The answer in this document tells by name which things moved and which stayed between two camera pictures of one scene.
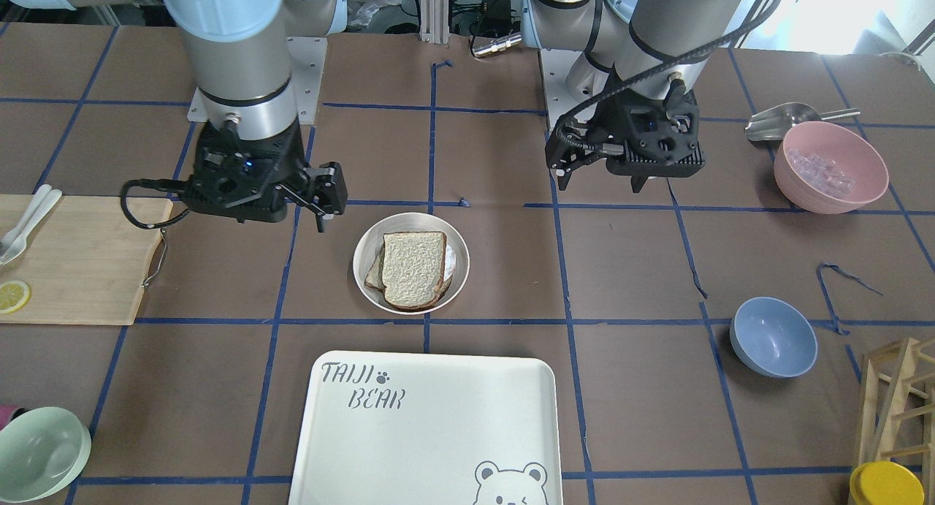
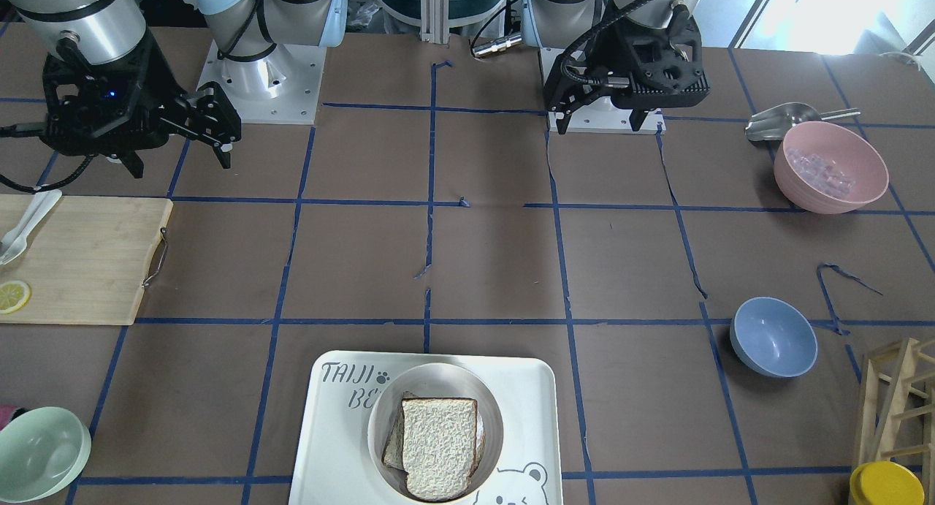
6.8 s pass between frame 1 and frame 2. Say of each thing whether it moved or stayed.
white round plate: moved
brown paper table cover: stayed
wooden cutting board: stayed
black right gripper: moved
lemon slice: stayed
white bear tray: stayed
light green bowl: stayed
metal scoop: stayed
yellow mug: stayed
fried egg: moved
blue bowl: stayed
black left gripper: moved
